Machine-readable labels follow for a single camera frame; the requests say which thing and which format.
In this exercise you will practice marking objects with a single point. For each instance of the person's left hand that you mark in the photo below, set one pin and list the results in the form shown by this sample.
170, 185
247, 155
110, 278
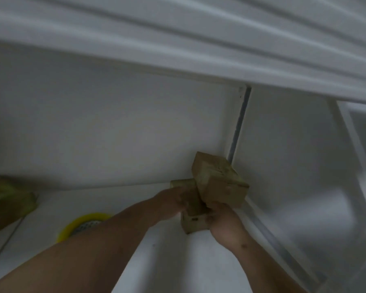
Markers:
172, 201

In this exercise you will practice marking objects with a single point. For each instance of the person's right hand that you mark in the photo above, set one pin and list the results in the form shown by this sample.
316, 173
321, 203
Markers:
226, 225

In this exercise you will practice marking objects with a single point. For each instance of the person's left fingers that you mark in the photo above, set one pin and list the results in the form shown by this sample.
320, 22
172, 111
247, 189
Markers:
187, 201

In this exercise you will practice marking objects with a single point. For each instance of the person's right fingers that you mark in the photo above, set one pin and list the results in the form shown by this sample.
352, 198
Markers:
212, 214

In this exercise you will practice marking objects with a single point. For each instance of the small brown cardboard box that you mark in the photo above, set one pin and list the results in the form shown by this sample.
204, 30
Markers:
192, 224

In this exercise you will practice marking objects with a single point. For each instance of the large brown cardboard box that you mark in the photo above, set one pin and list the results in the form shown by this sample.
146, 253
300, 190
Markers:
221, 183

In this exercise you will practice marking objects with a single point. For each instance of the person's right forearm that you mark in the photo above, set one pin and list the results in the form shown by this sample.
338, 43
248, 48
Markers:
263, 267

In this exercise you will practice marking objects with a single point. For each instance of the person's left forearm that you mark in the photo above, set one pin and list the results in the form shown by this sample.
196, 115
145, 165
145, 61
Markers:
88, 253

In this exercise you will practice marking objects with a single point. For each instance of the yellow tape roll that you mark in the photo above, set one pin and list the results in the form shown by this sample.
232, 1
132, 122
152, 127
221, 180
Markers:
67, 227

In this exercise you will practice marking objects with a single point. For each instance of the white upper shelf board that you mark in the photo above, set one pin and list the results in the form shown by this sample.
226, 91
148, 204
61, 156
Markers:
183, 36

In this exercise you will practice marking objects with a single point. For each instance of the cardboard box with yellow tape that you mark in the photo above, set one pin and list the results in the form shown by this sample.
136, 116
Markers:
6, 202

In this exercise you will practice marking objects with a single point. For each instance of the grey metal shelf rail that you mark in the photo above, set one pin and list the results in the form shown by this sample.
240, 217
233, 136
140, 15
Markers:
280, 242
239, 123

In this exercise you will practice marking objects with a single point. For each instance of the white shelf frame post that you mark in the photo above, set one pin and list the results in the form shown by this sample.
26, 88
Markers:
355, 149

